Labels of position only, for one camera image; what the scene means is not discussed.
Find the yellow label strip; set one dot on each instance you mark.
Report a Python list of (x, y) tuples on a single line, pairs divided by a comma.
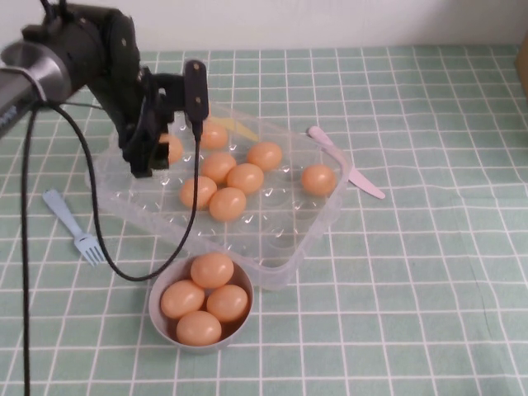
[(243, 130)]

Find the grey round bowl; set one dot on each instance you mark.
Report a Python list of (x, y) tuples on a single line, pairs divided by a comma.
[(158, 326)]

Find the brown cardboard box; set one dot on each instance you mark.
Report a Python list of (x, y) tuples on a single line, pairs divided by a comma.
[(523, 70)]

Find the clear plastic egg box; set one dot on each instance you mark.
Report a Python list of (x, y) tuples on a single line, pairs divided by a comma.
[(288, 231)]

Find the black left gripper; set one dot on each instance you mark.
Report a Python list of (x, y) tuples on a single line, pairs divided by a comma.
[(144, 115)]

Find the white plastic knife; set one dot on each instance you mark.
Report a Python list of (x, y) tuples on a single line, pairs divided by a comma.
[(367, 187)]

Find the light blue plastic fork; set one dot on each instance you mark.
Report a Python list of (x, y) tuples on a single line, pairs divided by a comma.
[(84, 245)]

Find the tan brown egg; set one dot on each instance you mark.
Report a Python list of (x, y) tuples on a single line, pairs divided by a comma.
[(218, 165), (202, 192), (182, 299), (265, 156), (214, 135), (318, 180), (227, 303), (175, 148), (227, 204), (245, 178), (199, 328), (212, 270)]

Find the green checked tablecloth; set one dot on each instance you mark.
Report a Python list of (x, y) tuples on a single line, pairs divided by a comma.
[(412, 268)]

